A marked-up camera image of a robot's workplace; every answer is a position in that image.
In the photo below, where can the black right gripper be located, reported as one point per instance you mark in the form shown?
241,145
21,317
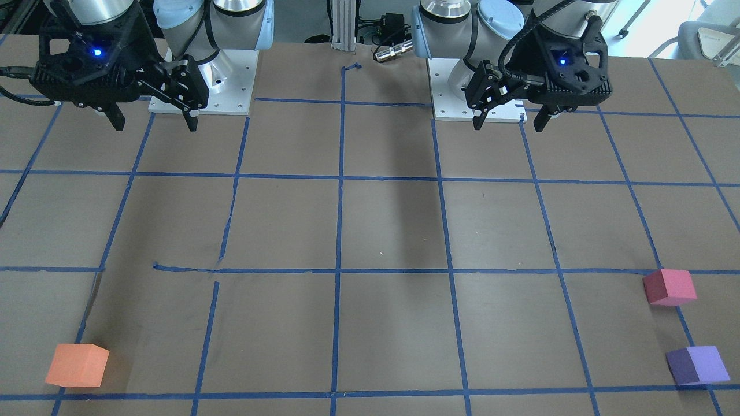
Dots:
136,41

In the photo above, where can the black power adapter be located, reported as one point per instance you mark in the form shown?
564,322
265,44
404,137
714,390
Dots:
391,29

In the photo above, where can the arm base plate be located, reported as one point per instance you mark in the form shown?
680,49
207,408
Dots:
230,77
447,78

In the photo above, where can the orange foam block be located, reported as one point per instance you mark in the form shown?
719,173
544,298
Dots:
77,365

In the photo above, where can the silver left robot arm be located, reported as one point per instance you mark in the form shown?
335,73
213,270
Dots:
472,32

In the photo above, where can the aluminium frame post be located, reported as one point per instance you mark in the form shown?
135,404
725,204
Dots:
343,23

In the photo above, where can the purple foam block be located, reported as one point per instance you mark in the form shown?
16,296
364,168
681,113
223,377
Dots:
701,365

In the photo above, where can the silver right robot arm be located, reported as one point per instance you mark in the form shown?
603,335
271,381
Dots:
196,28

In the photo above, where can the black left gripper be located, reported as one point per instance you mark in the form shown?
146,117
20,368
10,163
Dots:
523,59

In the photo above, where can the silver cylindrical connector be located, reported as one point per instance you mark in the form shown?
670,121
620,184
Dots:
386,53

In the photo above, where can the pink foam block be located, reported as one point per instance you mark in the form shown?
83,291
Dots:
669,287

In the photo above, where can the grey chair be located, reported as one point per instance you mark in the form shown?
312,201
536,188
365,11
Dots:
712,36

